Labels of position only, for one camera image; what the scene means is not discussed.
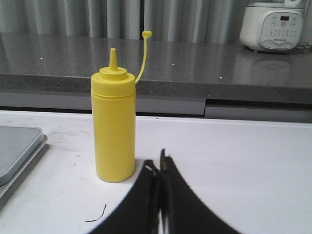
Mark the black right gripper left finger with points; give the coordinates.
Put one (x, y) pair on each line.
(138, 213)

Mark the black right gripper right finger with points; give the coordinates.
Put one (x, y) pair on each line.
(182, 211)

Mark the yellow squeeze bottle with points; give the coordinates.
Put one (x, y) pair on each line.
(113, 97)

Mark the silver digital kitchen scale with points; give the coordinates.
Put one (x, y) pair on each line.
(18, 147)

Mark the grey stone counter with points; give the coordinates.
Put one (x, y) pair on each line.
(225, 81)

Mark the white rice cooker appliance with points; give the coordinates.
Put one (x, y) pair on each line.
(272, 25)

